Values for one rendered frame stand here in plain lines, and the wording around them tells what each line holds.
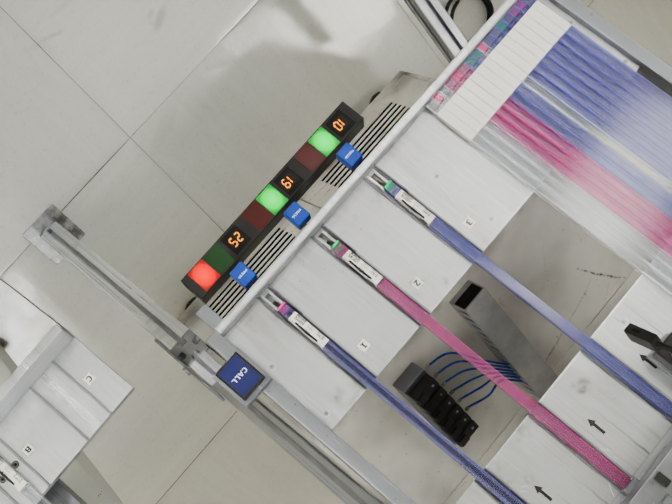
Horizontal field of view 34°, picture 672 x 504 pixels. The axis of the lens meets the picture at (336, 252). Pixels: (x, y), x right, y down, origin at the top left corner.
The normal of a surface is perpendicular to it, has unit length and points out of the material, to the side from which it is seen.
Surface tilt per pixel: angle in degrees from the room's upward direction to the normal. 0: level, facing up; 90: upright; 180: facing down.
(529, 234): 0
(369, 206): 45
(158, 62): 0
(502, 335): 0
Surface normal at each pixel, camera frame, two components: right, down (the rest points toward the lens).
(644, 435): -0.05, -0.25
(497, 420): 0.51, 0.26
